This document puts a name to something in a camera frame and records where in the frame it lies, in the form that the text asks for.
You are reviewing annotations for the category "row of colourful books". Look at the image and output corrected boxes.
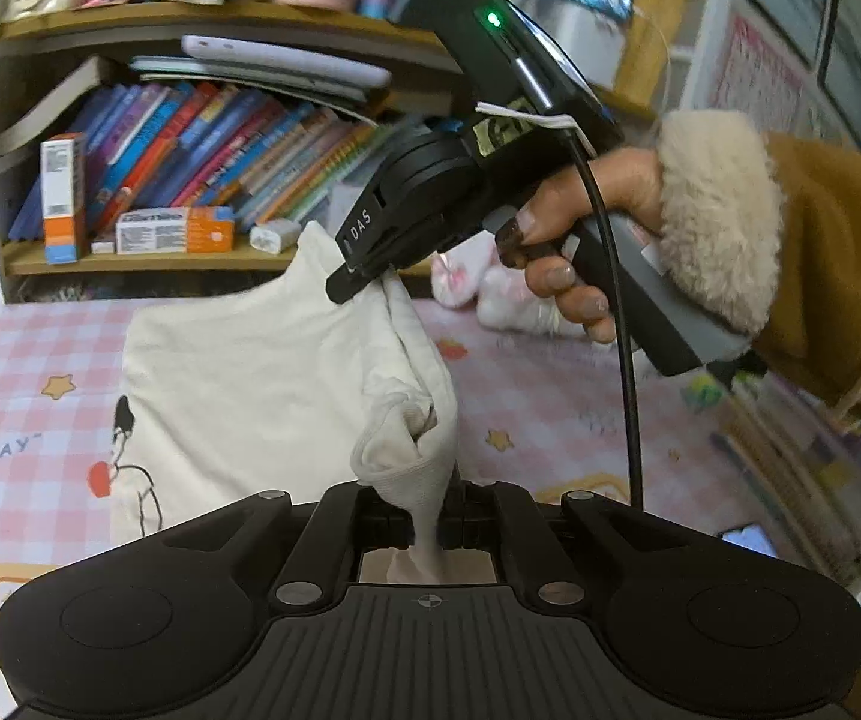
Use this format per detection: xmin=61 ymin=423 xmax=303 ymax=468
xmin=8 ymin=81 xmax=405 ymax=242

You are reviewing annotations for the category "white and pink plush rabbit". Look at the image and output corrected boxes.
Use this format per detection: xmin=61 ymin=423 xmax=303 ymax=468
xmin=428 ymin=250 xmax=575 ymax=336

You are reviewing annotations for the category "white flat device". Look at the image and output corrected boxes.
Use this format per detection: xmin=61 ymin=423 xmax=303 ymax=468
xmin=180 ymin=34 xmax=393 ymax=89

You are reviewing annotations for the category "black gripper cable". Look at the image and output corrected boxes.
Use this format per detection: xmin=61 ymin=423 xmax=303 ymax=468
xmin=569 ymin=131 xmax=644 ymax=509

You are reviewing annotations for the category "pile of flat notebooks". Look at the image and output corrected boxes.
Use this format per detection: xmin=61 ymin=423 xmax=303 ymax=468
xmin=128 ymin=55 xmax=373 ymax=107

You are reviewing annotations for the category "person's right hand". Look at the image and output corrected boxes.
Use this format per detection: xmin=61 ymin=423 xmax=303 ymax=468
xmin=496 ymin=147 xmax=665 ymax=347

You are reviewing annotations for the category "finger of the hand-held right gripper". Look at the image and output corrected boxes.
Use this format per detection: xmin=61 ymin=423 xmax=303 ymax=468
xmin=324 ymin=193 xmax=493 ymax=306

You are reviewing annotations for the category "stack of books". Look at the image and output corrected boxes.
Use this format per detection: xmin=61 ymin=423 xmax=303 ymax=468
xmin=706 ymin=371 xmax=861 ymax=605

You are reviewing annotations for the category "long orange and white box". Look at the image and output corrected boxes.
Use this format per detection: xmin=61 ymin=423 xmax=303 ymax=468
xmin=113 ymin=207 xmax=237 ymax=255

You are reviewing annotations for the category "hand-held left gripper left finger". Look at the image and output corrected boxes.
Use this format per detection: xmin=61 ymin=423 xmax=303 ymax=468
xmin=171 ymin=484 xmax=413 ymax=618

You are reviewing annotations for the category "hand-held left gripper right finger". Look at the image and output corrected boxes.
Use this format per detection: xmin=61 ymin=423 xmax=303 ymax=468
xmin=440 ymin=481 xmax=690 ymax=617

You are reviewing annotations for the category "white t-shirt with cartoon print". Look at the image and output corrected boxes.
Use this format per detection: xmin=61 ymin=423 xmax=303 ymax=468
xmin=111 ymin=220 xmax=463 ymax=587

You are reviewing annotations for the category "tall orange and white box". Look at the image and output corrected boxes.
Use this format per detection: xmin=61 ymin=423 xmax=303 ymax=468
xmin=39 ymin=133 xmax=91 ymax=266

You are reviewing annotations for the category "pink checked desk mat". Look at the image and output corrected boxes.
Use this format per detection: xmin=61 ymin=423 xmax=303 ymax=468
xmin=0 ymin=298 xmax=784 ymax=720

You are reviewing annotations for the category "white and wood bookshelf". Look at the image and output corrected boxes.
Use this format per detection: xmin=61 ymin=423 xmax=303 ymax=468
xmin=0 ymin=0 xmax=739 ymax=310

